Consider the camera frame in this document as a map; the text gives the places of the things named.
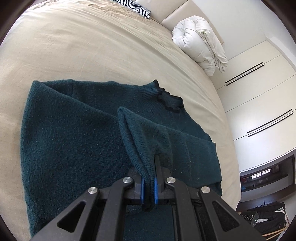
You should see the beige padded headboard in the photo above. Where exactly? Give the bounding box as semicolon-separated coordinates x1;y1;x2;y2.
134;0;224;45

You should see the dark wall shelf niche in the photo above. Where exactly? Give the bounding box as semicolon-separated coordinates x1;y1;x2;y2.
239;154;296;193

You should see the zebra print pillow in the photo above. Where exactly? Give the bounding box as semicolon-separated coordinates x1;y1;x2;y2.
114;0;152;19

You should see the dark teal knit sweater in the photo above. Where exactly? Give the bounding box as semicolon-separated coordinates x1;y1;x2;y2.
20;79;223;241

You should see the folded white duvet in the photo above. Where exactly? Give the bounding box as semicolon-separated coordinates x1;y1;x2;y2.
172;15;228;77

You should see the pile of black clothing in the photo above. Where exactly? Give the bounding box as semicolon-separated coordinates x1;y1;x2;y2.
245;202;287;232

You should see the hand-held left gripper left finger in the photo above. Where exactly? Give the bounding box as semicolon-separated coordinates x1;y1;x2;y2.
30;168;145;241

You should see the black box with round holes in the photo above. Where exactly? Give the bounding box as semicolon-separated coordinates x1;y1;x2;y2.
239;211;259;227

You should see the bed with beige sheet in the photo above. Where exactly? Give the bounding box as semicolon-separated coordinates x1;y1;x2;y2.
0;0;242;241

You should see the white wardrobe with black handles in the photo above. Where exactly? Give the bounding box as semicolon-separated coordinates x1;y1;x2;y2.
208;35;296;172

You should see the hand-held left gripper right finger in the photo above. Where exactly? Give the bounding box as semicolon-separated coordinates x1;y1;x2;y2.
154;155;267;241

